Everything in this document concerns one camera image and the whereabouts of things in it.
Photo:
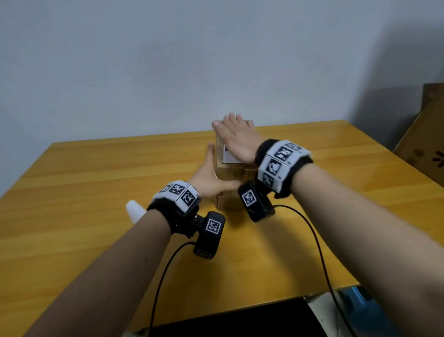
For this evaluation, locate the person's left hand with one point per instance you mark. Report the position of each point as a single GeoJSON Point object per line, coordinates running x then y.
{"type": "Point", "coordinates": [204, 182]}

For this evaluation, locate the person's right hand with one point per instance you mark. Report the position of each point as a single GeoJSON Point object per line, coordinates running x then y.
{"type": "Point", "coordinates": [240, 142]}

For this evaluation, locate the person's right little finger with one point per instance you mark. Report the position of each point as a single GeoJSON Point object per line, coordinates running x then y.
{"type": "Point", "coordinates": [248, 125]}

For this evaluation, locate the person's left thumb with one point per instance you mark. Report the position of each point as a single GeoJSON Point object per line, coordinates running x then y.
{"type": "Point", "coordinates": [211, 156]}

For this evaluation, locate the person's right middle finger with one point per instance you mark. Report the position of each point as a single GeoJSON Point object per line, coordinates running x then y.
{"type": "Point", "coordinates": [232, 119]}

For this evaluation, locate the person's right thumb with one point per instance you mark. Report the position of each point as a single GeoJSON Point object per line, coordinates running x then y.
{"type": "Point", "coordinates": [218, 125]}

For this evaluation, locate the small brown cardboard box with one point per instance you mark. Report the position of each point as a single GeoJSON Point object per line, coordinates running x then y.
{"type": "Point", "coordinates": [232, 170]}

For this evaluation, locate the person's right forearm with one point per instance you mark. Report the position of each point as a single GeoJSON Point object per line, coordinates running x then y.
{"type": "Point", "coordinates": [374, 236]}

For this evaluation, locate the person's left forearm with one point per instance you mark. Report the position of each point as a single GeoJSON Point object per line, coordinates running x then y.
{"type": "Point", "coordinates": [104, 281]}

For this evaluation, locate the right marker-patterned wristband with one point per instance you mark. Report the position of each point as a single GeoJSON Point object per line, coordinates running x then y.
{"type": "Point", "coordinates": [281, 163]}

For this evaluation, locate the marker-patterned wristband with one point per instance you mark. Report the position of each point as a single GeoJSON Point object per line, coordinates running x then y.
{"type": "Point", "coordinates": [178, 196]}
{"type": "Point", "coordinates": [281, 163]}

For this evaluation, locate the left marker-patterned wristband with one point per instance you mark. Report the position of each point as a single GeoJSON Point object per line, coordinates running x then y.
{"type": "Point", "coordinates": [178, 196]}

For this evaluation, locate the white plastic bottle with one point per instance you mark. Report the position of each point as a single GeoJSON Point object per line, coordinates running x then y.
{"type": "Point", "coordinates": [135, 210]}

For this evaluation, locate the large brown cardboard carton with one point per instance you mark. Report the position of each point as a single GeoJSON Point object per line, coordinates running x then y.
{"type": "Point", "coordinates": [425, 139]}

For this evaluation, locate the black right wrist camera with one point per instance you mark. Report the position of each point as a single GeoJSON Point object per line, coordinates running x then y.
{"type": "Point", "coordinates": [255, 201]}

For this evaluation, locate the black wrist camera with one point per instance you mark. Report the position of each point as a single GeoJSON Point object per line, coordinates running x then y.
{"type": "Point", "coordinates": [255, 201]}
{"type": "Point", "coordinates": [210, 234]}

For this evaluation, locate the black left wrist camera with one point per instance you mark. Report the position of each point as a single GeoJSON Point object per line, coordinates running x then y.
{"type": "Point", "coordinates": [210, 234]}

